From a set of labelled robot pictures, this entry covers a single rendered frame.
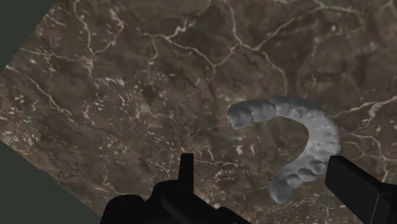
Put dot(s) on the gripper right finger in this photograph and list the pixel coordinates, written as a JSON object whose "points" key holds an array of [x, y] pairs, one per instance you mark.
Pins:
{"points": [[356, 183]]}

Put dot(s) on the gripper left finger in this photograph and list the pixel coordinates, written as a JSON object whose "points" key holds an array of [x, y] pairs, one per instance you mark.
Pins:
{"points": [[185, 192]]}

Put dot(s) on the grey curved teeth model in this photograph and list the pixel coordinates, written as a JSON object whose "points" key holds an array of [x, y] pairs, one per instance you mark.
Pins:
{"points": [[322, 139]]}

